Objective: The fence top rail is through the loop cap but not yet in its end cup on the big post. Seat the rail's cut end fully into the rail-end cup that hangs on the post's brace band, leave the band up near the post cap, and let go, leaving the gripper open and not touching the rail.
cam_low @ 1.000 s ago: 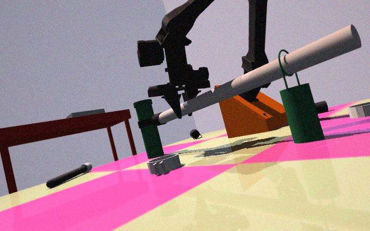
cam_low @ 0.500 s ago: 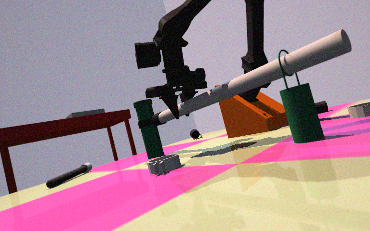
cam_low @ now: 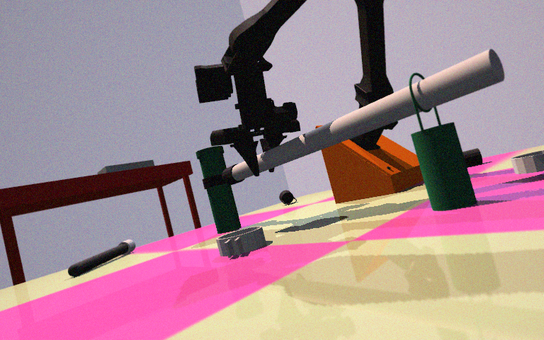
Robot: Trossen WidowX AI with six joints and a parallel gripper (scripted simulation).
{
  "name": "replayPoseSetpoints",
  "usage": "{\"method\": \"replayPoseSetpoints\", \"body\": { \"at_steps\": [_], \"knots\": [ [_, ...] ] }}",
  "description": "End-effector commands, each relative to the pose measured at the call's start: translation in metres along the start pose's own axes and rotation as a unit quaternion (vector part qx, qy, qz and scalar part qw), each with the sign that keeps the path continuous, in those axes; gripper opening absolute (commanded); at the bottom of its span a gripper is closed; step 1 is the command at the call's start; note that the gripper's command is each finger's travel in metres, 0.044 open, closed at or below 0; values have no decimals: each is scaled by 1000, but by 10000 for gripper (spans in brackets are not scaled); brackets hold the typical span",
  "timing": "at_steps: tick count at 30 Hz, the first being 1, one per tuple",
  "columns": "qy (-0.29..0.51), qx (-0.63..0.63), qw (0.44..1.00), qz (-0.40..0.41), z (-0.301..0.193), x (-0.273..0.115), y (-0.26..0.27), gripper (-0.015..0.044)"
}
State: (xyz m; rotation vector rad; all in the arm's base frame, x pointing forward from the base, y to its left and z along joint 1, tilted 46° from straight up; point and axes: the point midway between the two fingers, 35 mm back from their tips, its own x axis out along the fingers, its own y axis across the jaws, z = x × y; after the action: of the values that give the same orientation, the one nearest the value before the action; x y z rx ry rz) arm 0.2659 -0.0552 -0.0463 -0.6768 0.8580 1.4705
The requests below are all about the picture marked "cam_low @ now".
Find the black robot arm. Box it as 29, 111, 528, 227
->
194, 0, 398, 151

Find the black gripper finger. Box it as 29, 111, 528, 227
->
260, 135, 287, 172
230, 141, 259, 176

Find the green post with cap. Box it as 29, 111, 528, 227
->
196, 146, 242, 234

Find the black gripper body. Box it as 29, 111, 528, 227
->
210, 93, 300, 146

